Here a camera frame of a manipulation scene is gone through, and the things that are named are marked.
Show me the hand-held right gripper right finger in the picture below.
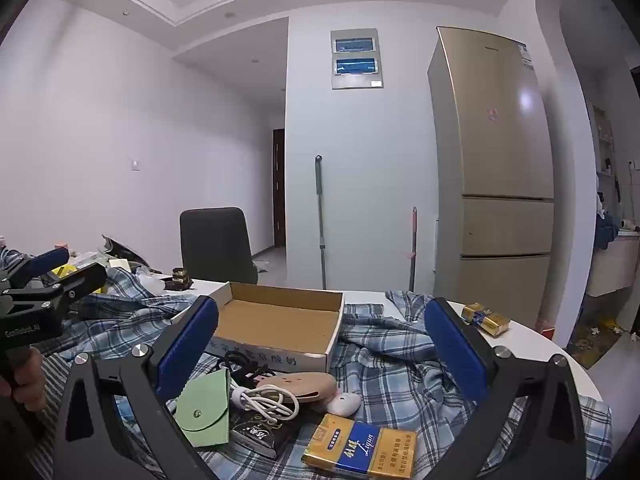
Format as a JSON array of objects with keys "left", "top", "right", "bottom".
[{"left": 424, "top": 297, "right": 587, "bottom": 480}]

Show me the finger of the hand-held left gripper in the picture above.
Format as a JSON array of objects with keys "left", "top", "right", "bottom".
[
  {"left": 11, "top": 246, "right": 71, "bottom": 282},
  {"left": 47, "top": 262, "right": 108, "bottom": 307}
]

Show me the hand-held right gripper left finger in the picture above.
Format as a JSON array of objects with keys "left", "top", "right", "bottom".
[{"left": 52, "top": 295, "right": 221, "bottom": 480}]

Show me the green felt pouch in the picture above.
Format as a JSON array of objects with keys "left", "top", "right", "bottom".
[{"left": 177, "top": 367, "right": 234, "bottom": 449}]

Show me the cardboard box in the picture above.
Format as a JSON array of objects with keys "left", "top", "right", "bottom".
[{"left": 171, "top": 281, "right": 346, "bottom": 367}]

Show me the white cable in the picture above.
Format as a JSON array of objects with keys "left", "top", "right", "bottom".
[{"left": 230, "top": 384, "right": 301, "bottom": 426}]

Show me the beige plush pouch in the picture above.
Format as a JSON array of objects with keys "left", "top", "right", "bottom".
[{"left": 255, "top": 371, "right": 338, "bottom": 406}]

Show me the yellow blue cigarette pack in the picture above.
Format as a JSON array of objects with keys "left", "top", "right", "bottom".
[{"left": 300, "top": 413, "right": 418, "bottom": 480}]

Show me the person's left hand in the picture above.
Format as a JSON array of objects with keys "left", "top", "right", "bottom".
[{"left": 10, "top": 346, "right": 47, "bottom": 413}]

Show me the gold cigarette pack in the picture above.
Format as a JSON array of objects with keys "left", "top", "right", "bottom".
[{"left": 460, "top": 302, "right": 511, "bottom": 337}]

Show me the black plastic bag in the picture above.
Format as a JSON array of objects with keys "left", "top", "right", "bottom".
[{"left": 102, "top": 234, "right": 151, "bottom": 267}]

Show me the blue plaid shirt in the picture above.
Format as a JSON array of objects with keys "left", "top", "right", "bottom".
[{"left": 0, "top": 246, "right": 613, "bottom": 480}]

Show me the clear plastic bag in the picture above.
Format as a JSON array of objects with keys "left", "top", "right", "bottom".
[{"left": 134, "top": 265, "right": 167, "bottom": 294}]

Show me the dark grey chair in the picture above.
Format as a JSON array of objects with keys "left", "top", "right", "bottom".
[{"left": 179, "top": 207, "right": 259, "bottom": 286}]

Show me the small ruler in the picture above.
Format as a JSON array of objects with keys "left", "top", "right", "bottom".
[{"left": 230, "top": 409, "right": 301, "bottom": 460}]

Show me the small white pink plush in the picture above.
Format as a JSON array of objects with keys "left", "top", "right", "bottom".
[{"left": 327, "top": 391, "right": 362, "bottom": 416}]

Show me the white sink counter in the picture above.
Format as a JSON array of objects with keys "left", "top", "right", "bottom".
[{"left": 585, "top": 230, "right": 640, "bottom": 297}]

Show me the dark wooden door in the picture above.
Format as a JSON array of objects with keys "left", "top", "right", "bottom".
[{"left": 272, "top": 128, "right": 286, "bottom": 249}]

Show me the blue cloth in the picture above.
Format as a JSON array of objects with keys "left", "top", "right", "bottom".
[{"left": 596, "top": 212, "right": 622, "bottom": 249}]

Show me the gold refrigerator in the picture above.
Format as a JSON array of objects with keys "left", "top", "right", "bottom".
[{"left": 427, "top": 26, "right": 556, "bottom": 306}]

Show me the grey electrical panel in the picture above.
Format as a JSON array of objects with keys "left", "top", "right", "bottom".
[{"left": 330, "top": 28, "right": 385, "bottom": 90}]

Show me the black coiled cable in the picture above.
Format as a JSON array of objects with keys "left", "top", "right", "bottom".
[{"left": 217, "top": 350, "right": 278, "bottom": 386}]

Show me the pink broom handle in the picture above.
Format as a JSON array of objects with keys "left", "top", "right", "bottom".
[{"left": 407, "top": 206, "right": 419, "bottom": 293}]

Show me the grey mop handle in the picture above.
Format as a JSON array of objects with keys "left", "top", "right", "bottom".
[{"left": 314, "top": 155, "right": 329, "bottom": 291}]

